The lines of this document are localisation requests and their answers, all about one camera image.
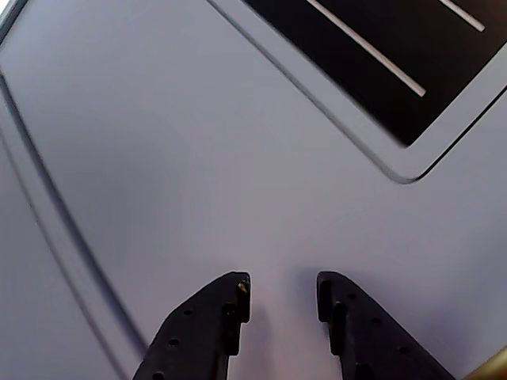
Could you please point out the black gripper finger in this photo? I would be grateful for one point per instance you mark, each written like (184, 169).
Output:
(194, 336)
(368, 336)

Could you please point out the light blue cabinet door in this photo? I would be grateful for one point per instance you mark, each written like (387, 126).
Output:
(198, 158)

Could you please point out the light blue toy kitchen cabinet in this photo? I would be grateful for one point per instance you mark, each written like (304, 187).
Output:
(35, 297)

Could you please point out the black dish rack decal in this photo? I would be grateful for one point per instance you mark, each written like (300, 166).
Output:
(396, 51)

